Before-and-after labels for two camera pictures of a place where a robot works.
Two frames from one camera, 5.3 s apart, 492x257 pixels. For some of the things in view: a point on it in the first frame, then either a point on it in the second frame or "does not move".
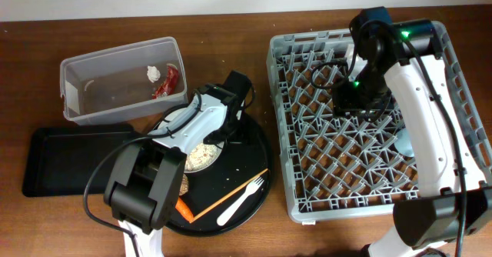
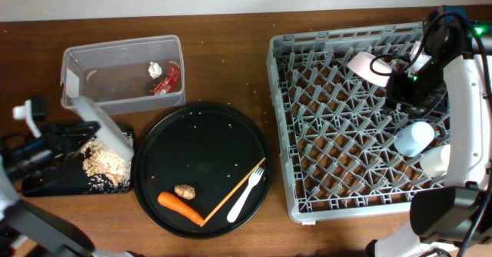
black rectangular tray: [59, 158] does not move
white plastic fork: [251, 188] → [253, 179]
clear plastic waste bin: [124, 81] does not move
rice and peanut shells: [201, 155] → [107, 171]
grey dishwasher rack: [342, 170] does not move
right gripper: [341, 103] → [394, 96]
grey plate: [168, 116] → [108, 131]
